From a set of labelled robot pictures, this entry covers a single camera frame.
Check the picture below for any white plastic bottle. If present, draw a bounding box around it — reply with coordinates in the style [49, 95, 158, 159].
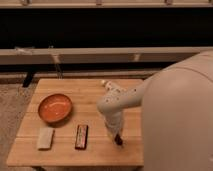
[101, 80, 123, 92]

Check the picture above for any orange bowl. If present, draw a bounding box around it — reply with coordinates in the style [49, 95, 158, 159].
[38, 94, 73, 123]

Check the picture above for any white sponge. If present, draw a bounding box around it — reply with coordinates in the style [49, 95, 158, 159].
[37, 127, 54, 150]

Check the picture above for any wooden table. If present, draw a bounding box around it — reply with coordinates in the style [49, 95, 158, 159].
[7, 79, 143, 166]

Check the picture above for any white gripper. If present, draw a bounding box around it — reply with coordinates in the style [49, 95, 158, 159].
[105, 117, 124, 138]

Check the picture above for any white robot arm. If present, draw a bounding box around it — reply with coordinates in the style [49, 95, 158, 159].
[97, 50, 213, 171]

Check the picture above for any grey metal rail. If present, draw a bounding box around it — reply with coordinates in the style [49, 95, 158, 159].
[0, 46, 213, 65]

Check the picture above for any dark chocolate bar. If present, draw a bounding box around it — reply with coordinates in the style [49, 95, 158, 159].
[75, 125, 89, 150]

